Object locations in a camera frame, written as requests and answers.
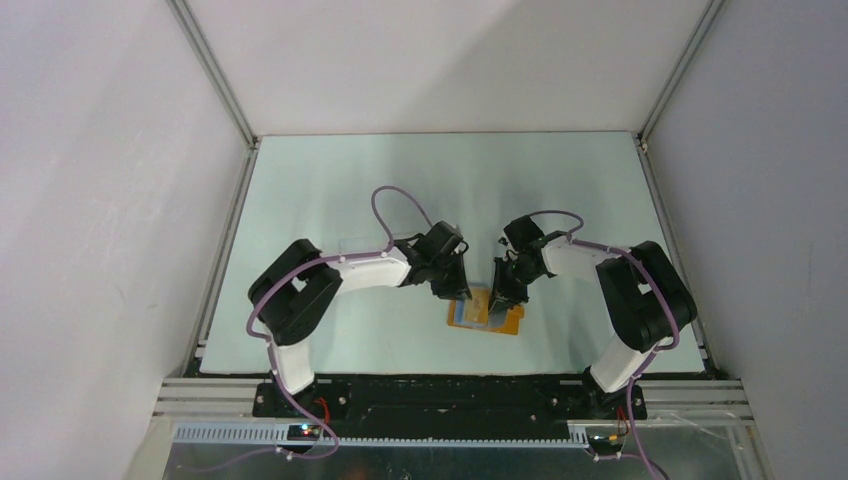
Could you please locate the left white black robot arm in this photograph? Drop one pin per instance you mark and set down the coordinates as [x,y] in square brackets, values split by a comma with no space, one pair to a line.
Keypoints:
[291,297]

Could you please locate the orange card holder wallet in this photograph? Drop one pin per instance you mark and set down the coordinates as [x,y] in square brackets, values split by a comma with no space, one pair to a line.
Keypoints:
[507,322]

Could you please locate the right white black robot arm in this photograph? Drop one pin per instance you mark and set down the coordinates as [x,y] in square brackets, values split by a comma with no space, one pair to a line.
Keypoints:
[647,302]

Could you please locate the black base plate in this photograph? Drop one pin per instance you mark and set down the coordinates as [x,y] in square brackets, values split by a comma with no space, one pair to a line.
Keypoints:
[451,406]

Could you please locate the grey slotted cable duct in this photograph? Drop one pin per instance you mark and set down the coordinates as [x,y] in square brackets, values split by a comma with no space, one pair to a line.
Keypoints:
[283,435]

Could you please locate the tan credit card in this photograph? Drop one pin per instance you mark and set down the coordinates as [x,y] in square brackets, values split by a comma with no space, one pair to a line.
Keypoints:
[471,313]

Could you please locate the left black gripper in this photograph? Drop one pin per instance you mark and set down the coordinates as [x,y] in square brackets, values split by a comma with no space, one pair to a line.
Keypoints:
[458,287]

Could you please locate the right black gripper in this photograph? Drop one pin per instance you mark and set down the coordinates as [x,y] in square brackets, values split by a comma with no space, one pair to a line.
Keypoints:
[500,291]

